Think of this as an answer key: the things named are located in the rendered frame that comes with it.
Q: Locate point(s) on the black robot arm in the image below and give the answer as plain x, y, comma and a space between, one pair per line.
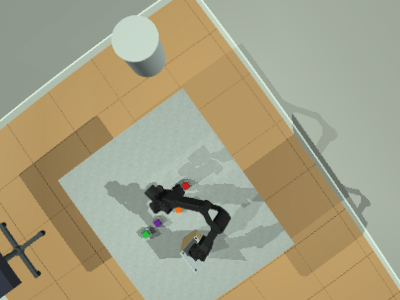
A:
167, 200

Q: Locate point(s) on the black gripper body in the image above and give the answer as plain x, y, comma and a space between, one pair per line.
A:
153, 205

